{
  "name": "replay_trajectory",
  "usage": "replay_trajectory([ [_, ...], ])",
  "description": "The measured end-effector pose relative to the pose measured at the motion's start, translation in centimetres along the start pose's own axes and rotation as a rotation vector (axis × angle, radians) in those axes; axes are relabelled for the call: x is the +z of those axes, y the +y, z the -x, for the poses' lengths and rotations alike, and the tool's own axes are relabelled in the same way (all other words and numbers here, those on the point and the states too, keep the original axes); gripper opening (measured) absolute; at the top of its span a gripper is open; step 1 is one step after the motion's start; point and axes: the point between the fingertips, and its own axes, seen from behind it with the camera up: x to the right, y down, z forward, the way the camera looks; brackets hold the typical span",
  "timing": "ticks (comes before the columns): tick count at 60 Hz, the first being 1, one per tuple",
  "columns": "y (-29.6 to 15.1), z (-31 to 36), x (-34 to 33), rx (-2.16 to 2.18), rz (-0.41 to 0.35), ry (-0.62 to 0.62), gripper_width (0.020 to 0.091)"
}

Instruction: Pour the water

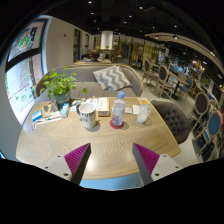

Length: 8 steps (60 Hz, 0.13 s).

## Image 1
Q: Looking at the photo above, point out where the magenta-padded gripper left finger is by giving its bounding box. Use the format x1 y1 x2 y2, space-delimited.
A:
42 143 92 186

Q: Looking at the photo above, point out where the yellow backed shelf unit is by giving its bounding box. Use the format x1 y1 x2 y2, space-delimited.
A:
113 34 168 68

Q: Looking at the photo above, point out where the grey white chevron pillow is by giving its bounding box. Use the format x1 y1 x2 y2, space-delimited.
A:
92 64 133 93

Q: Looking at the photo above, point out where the green potted plant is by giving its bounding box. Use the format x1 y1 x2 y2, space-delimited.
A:
39 68 89 106

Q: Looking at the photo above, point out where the grey curved sofa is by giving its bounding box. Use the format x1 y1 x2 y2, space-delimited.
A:
34 63 144 101

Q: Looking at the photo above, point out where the dark grey tufted chair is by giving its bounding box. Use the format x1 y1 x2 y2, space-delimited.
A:
150 100 192 145

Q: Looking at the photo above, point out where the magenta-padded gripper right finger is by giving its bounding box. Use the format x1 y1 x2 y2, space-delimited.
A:
131 142 184 186

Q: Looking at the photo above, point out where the white pen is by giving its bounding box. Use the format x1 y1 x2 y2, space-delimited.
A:
35 113 63 125

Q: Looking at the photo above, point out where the group of round-backed chairs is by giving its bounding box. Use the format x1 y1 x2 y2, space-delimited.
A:
141 58 224 162

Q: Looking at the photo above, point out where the brown card with prints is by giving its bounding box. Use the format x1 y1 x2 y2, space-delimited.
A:
41 100 60 117

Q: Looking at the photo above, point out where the small light blue box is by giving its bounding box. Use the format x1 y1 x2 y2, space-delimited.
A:
59 103 70 118

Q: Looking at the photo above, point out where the person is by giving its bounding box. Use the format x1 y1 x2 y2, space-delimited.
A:
82 49 102 64

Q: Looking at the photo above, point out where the flat round red coaster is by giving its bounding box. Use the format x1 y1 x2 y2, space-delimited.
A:
109 119 125 130

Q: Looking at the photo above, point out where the blue white striped packet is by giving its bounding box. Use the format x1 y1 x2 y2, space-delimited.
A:
31 110 44 123

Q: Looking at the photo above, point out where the group of ceiling spotlights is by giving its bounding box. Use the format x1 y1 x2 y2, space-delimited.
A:
86 0 221 64

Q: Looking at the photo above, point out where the white printed mug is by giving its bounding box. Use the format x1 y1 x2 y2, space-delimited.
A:
77 101 98 130

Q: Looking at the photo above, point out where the clear plastic cup with straw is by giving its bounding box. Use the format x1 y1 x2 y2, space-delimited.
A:
137 99 153 125

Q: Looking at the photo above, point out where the yellow white table card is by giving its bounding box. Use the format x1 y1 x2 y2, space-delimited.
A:
137 97 150 106

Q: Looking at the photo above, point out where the clear water bottle blue cap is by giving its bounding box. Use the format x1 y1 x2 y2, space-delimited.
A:
110 90 127 128

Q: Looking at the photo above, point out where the white round column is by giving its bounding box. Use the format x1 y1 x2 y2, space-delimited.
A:
100 30 114 51

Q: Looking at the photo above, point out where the wooden tissue box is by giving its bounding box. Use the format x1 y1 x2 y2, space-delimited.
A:
97 97 111 117

